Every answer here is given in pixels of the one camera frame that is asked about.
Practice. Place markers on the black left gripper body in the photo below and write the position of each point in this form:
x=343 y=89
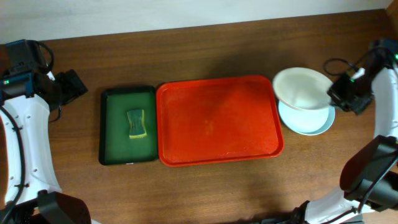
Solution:
x=72 y=86

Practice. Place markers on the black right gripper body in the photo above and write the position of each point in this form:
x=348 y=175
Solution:
x=339 y=94

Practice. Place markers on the light blue plate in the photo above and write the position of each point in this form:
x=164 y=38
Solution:
x=309 y=123

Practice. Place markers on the cream white plate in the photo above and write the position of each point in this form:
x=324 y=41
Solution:
x=302 y=89

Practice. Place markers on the yellow green sponge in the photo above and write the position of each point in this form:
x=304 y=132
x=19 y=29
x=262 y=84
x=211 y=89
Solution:
x=136 y=120

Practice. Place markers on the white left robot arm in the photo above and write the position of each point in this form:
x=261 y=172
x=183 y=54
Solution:
x=33 y=193

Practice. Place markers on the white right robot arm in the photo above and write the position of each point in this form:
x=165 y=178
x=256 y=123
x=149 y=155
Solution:
x=367 y=183

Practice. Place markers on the dark green tray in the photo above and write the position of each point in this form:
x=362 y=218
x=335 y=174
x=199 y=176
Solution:
x=115 y=146

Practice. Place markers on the red plastic tray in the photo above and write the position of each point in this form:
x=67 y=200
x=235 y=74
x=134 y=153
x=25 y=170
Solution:
x=217 y=120

